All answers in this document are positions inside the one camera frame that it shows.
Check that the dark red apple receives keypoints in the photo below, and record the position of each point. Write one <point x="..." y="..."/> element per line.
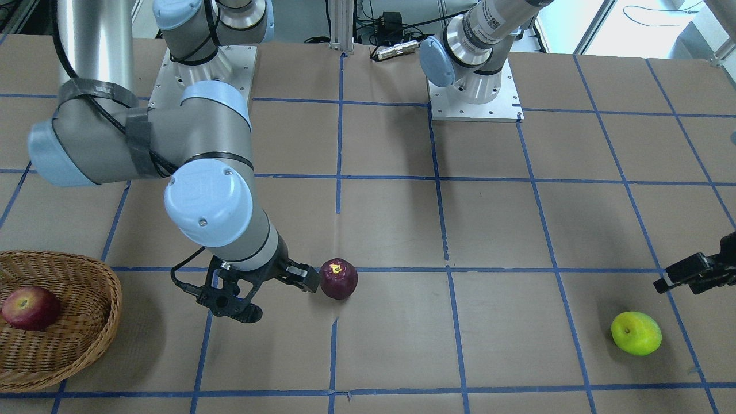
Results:
<point x="339" y="278"/>

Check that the silver metal cylinder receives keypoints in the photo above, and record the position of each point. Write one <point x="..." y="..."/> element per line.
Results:
<point x="393" y="51"/>

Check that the aluminium frame post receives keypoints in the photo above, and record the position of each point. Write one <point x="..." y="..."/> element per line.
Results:
<point x="341" y="26"/>

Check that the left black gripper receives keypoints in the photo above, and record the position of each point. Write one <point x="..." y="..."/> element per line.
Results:
<point x="725" y="265"/>

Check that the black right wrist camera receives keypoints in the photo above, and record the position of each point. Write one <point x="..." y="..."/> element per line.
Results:
<point x="227" y="296"/>

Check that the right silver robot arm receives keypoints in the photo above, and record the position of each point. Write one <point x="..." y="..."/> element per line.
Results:
<point x="100" y="135"/>

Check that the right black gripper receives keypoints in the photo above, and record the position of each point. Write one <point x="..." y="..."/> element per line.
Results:
<point x="280" y="256"/>

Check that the wicker basket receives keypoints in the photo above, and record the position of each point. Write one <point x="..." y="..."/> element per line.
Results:
<point x="90" y="294"/>

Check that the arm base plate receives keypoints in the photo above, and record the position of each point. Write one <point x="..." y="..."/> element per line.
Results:
<point x="233" y="65"/>
<point x="478" y="97"/>

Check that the black power adapter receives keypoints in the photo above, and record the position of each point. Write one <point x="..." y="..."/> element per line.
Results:
<point x="390" y="20"/>

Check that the red yellow apple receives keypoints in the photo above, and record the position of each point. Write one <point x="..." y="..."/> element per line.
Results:
<point x="31" y="308"/>

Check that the green apple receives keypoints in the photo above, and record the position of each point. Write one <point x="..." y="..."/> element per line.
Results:
<point x="636" y="333"/>

